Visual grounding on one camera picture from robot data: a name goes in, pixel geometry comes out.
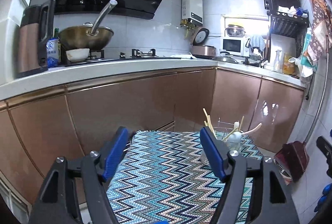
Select clear glass jar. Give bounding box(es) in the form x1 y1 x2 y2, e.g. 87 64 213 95
200 127 244 166

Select white ceramic spoon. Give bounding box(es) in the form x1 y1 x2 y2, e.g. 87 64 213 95
242 123 262 135
227 121 241 143

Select red dustpan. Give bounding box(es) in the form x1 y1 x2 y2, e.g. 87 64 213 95
274 140 310 183

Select copper lower cabinets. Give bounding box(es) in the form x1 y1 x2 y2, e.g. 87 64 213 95
1 67 304 203

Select blue gloved hand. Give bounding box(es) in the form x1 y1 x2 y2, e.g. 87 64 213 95
314 184 332 212

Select zigzag woven table mat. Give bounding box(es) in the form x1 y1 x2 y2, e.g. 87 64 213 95
104 130 264 224

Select black gas stove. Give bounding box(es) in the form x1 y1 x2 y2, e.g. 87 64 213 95
63 48 183 67

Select white ceramic bowl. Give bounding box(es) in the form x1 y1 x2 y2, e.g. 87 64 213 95
66 48 90 62

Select yellow oil bottle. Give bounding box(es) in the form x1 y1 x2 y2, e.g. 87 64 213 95
282 53 295 75

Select clear glass bottle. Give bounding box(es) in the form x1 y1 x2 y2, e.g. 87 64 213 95
273 50 283 73

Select glass pot lid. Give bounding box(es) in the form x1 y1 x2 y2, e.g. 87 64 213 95
212 55 238 64

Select blue white packet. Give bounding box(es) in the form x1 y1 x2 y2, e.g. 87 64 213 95
46 38 59 68

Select white microwave oven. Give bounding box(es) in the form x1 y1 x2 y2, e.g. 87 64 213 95
221 37 249 57

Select copper rice cooker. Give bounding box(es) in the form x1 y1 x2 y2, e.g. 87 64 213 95
191 27 217 59

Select copper black electric kettle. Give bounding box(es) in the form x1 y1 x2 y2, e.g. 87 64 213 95
16 0 55 78

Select steel pot on microwave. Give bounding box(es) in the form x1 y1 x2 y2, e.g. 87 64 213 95
225 24 246 38

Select white appliance box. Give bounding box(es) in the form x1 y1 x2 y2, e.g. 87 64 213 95
0 0 30 85

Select white gas water heater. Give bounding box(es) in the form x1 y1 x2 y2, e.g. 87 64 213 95
182 0 203 27

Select brown patterned hanging apron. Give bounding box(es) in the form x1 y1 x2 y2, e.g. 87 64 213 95
303 0 331 67

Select brass-coloured wok with handle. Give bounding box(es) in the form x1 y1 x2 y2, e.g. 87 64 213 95
59 0 118 51

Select black wall dish rack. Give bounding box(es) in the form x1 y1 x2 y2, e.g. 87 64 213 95
264 0 308 38

